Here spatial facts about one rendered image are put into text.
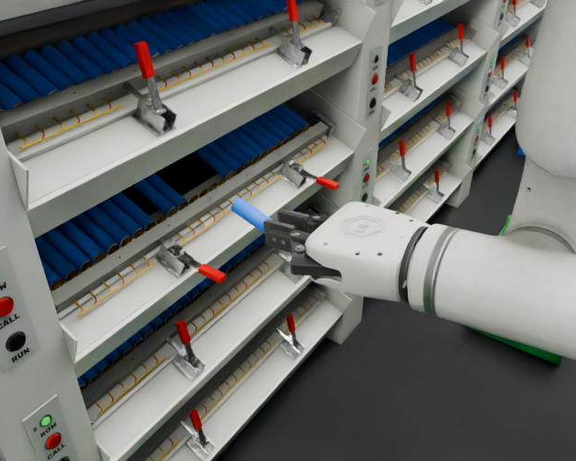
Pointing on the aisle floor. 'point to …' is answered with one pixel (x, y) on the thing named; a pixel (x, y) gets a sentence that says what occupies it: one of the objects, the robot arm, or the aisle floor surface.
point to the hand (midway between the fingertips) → (288, 230)
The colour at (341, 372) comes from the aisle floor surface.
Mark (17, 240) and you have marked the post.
